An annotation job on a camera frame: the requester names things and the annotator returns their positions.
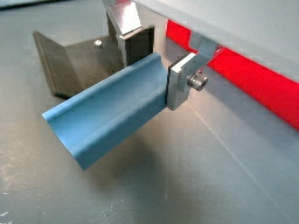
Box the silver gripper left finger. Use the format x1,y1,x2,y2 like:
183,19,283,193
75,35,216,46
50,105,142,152
102,0,142,39

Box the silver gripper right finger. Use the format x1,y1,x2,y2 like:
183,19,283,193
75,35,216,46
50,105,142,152
166,32,218,110

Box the blue arch object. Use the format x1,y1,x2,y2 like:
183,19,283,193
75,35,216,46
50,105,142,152
43,52,167,169

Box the black curved fixture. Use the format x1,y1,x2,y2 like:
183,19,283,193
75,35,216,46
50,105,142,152
32,27,155,99

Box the red foam shape-sorting block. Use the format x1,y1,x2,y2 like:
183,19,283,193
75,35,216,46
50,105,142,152
166,20,299,131

